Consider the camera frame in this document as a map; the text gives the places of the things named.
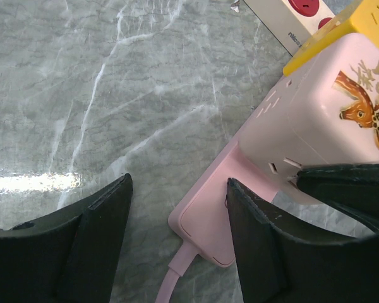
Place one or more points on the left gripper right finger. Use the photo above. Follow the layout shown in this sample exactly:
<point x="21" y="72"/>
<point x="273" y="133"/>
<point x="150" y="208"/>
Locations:
<point x="281" y="258"/>

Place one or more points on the yellow cube socket adapter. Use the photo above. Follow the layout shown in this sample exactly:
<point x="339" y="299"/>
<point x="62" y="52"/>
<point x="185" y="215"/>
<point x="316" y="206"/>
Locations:
<point x="358" y="17"/>

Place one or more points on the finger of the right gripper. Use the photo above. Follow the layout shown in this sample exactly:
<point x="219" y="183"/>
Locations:
<point x="348" y="188"/>

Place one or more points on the pink cube adapter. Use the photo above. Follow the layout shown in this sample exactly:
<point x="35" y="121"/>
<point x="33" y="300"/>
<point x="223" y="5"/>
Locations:
<point x="324" y="113"/>

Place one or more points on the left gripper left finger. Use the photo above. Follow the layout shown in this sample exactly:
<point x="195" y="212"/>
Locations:
<point x="69" y="255"/>

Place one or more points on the beige red power strip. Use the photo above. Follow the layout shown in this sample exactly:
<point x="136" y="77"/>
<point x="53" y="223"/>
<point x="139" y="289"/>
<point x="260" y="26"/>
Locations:
<point x="292" y="22"/>

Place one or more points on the pink power strip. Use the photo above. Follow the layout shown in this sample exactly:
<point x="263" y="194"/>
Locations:
<point x="201" y="218"/>

